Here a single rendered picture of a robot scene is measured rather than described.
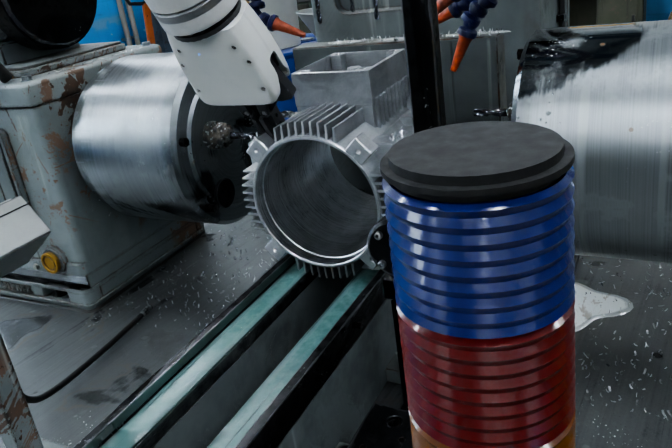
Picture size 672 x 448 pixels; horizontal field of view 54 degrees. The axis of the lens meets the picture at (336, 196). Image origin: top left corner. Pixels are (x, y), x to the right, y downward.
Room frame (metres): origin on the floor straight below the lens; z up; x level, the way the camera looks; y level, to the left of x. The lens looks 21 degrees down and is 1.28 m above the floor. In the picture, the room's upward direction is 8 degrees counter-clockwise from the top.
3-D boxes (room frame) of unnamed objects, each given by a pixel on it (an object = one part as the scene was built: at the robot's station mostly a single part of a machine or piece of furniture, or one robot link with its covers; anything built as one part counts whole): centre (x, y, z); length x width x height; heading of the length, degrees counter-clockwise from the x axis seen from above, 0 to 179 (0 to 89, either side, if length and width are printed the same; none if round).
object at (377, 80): (0.80, -0.04, 1.11); 0.12 x 0.11 x 0.07; 152
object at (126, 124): (0.99, 0.26, 1.04); 0.37 x 0.25 x 0.25; 61
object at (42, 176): (1.11, 0.47, 0.99); 0.35 x 0.31 x 0.37; 61
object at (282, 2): (3.03, 0.16, 0.99); 0.24 x 0.22 x 0.24; 56
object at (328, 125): (0.77, -0.02, 1.01); 0.20 x 0.19 x 0.19; 152
